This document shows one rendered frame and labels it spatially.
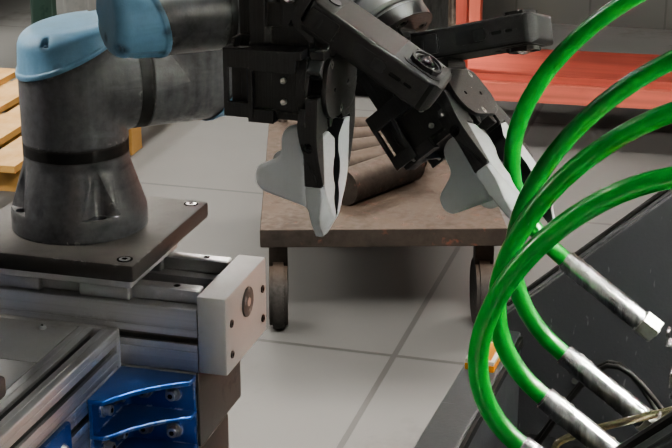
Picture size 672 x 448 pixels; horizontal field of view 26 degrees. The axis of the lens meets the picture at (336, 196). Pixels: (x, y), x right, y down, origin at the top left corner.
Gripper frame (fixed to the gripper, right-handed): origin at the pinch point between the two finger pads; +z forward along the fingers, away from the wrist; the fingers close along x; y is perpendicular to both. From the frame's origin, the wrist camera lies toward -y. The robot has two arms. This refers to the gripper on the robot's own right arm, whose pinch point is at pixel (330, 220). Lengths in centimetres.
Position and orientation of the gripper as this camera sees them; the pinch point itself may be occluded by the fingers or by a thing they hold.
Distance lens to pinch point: 112.1
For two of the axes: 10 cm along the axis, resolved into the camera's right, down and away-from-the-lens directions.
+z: 0.0, 9.5, 3.1
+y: -9.5, -1.0, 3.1
